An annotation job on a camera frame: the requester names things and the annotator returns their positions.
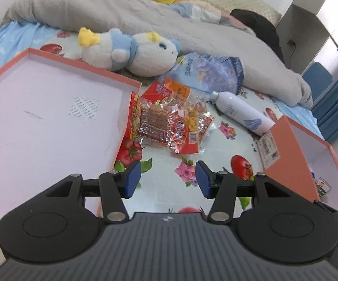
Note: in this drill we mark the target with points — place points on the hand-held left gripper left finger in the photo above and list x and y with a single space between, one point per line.
133 178

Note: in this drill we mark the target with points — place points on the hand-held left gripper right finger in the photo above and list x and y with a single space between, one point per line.
202 181

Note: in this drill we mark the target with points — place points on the clear red-edged snack packet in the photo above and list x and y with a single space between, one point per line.
157 123

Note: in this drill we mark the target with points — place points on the pink cardboard box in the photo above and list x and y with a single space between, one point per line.
286 152

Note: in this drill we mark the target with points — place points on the orange snack packet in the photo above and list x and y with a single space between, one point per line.
177 89

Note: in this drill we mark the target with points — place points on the floral printed cloth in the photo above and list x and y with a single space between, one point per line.
163 158

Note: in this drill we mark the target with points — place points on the white spray bottle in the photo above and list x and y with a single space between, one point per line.
239 109

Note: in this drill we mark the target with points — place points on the pink box lid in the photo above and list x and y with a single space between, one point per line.
49 117

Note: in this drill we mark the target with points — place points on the light blue plastic bag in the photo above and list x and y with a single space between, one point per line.
210 73

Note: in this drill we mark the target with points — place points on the white and blue plush toy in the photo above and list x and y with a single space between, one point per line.
148 55

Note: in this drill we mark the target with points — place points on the blue chair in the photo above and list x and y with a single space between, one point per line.
318 76

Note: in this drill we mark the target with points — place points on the grey blanket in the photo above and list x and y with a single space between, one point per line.
128 14

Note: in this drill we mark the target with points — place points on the black clothing pile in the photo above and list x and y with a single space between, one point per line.
262 26

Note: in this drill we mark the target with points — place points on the white wardrobe cabinet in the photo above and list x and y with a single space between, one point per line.
300 20

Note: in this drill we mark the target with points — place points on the black wall charger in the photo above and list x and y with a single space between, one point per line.
291 43

